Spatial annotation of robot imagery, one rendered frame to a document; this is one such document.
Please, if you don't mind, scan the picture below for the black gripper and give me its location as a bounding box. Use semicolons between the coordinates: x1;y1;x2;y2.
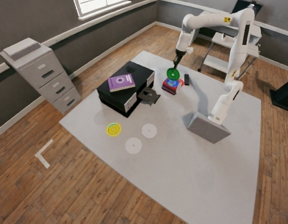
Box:
173;49;186;69

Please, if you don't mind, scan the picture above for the green-labelled cd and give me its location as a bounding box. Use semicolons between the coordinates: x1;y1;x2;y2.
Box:
166;67;180;81

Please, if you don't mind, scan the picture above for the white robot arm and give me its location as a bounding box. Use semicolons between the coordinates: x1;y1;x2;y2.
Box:
176;8;255;125

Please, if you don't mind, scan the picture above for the yellow cd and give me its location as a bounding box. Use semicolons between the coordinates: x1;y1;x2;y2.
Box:
106;122;121;137

